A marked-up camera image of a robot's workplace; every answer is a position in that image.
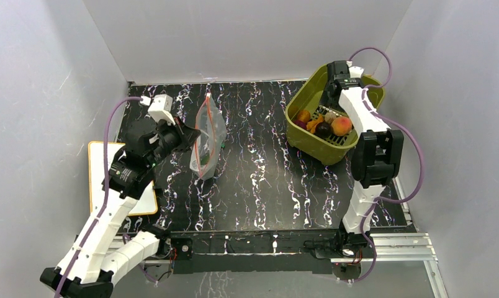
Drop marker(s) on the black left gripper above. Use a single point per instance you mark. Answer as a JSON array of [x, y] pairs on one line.
[[187, 135]]

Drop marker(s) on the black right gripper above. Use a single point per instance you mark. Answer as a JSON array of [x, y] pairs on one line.
[[329, 92]]

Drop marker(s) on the clear zip bag red zipper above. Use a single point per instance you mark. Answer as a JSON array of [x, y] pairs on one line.
[[210, 121]]

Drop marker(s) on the beige walnut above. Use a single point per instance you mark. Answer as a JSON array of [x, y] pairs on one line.
[[329, 117]]

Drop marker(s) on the orange peach fruit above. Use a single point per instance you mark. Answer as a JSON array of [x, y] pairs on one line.
[[341, 126]]

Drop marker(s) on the dark green avocado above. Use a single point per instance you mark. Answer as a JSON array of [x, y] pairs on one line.
[[205, 159]]

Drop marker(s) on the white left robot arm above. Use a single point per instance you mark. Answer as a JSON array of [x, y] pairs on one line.
[[88, 270]]

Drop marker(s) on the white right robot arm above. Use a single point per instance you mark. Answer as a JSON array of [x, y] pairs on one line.
[[376, 157]]

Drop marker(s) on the yellow orange food piece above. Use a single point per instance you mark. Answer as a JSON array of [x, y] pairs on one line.
[[312, 124]]

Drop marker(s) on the magenta purple food piece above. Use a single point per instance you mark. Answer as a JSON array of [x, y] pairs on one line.
[[301, 124]]

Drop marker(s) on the small orange fruit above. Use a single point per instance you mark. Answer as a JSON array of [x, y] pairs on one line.
[[303, 116]]

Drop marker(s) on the dark purple plum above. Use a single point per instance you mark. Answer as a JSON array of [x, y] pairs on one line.
[[323, 130]]

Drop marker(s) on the olive green plastic basket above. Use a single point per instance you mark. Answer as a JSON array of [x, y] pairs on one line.
[[330, 150]]

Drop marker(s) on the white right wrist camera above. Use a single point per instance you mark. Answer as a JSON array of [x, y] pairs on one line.
[[354, 71]]

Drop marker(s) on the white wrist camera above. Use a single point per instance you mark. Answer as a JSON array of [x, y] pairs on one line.
[[354, 71], [159, 108]]

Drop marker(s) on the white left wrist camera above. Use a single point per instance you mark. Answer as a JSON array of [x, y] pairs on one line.
[[159, 108]]

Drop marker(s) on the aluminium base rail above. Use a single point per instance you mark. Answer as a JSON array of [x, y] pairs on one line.
[[322, 252]]

